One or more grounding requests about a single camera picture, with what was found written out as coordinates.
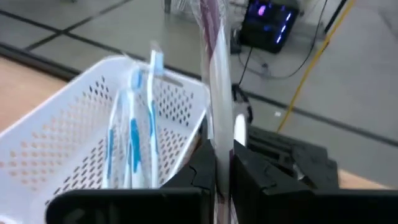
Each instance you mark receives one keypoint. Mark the white plastic basket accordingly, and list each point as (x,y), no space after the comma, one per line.
(62,130)

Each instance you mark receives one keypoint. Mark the purple toothbrush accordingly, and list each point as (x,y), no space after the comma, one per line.
(219,93)

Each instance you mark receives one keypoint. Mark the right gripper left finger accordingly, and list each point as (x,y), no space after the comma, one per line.
(155,205)

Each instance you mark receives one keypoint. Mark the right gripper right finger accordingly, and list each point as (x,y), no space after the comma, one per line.
(280,205)

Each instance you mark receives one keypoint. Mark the black computer with purple lights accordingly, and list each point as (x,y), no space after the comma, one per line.
(269,25)

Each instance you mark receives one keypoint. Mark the white paper scrap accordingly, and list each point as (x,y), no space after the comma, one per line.
(277,114)

